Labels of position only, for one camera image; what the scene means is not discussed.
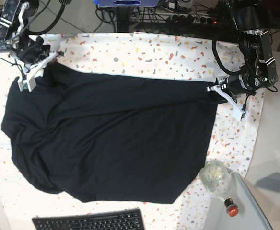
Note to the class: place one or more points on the frosted glass panel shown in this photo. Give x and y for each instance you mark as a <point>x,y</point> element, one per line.
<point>250,216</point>

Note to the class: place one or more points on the black power strip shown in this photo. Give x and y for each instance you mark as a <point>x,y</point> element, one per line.
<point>193,19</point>

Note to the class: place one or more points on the black computer keyboard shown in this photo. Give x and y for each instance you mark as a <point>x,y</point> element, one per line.
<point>120,220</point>

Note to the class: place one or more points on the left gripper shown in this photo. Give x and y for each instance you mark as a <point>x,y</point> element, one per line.
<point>231,87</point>

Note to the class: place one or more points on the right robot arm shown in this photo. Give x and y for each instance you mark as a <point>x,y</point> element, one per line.
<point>15,19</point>

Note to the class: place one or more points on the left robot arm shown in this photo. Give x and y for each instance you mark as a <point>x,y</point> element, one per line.
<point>250,21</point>

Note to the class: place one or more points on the black t-shirt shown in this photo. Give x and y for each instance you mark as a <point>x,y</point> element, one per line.
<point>105,137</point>

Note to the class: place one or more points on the clear plastic bottle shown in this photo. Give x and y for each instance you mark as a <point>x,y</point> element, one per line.
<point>217,180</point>

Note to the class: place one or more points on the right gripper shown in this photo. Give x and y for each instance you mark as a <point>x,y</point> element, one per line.
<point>36,55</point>

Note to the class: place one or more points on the terrazzo patterned tablecloth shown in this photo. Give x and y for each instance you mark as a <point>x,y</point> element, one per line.
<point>142,55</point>

